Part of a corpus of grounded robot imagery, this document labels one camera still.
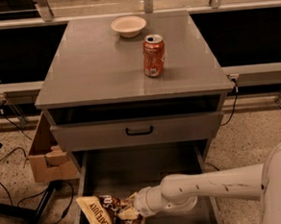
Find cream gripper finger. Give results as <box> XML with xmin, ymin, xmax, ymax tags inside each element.
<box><xmin>117</xmin><ymin>207</ymin><xmax>140</xmax><ymax>221</ymax></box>

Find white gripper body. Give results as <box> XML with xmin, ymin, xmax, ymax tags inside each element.
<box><xmin>134</xmin><ymin>186</ymin><xmax>166</xmax><ymax>217</ymax></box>

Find brown chip bag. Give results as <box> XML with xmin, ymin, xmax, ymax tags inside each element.
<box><xmin>76</xmin><ymin>192</ymin><xmax>146</xmax><ymax>224</ymax></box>

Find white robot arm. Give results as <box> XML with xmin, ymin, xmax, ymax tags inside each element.
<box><xmin>119</xmin><ymin>142</ymin><xmax>281</xmax><ymax>224</ymax></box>

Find grey top drawer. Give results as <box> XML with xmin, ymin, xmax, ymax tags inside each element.
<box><xmin>51</xmin><ymin>112</ymin><xmax>223</xmax><ymax>152</ymax></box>

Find grey drawer cabinet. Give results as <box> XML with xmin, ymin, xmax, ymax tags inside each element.
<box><xmin>36</xmin><ymin>11</ymin><xmax>232</xmax><ymax>165</ymax></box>

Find cardboard box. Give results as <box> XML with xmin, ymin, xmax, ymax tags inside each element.
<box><xmin>28</xmin><ymin>114</ymin><xmax>80</xmax><ymax>183</ymax></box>

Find black stand legs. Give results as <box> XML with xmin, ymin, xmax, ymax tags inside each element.
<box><xmin>0</xmin><ymin>180</ymin><xmax>64</xmax><ymax>224</ymax></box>

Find orange soda can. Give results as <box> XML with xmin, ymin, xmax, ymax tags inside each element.
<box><xmin>142</xmin><ymin>34</ymin><xmax>166</xmax><ymax>78</ymax></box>

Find white paper bowl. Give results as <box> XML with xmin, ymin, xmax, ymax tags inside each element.
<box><xmin>112</xmin><ymin>16</ymin><xmax>147</xmax><ymax>37</ymax></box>

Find black cable on right floor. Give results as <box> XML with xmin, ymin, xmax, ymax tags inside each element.
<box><xmin>204</xmin><ymin>161</ymin><xmax>221</xmax><ymax>173</ymax></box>

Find black cable on floor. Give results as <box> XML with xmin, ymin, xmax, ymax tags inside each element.
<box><xmin>204</xmin><ymin>161</ymin><xmax>221</xmax><ymax>173</ymax></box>
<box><xmin>0</xmin><ymin>96</ymin><xmax>77</xmax><ymax>224</ymax></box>

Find black cabinet power cable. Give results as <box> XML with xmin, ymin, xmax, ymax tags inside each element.
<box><xmin>217</xmin><ymin>77</ymin><xmax>242</xmax><ymax>127</ymax></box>

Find black cable on left floor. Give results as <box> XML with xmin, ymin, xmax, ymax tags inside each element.
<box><xmin>0</xmin><ymin>96</ymin><xmax>77</xmax><ymax>224</ymax></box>

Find metal railing frame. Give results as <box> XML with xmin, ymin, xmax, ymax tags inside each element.
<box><xmin>0</xmin><ymin>0</ymin><xmax>281</xmax><ymax>127</ymax></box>

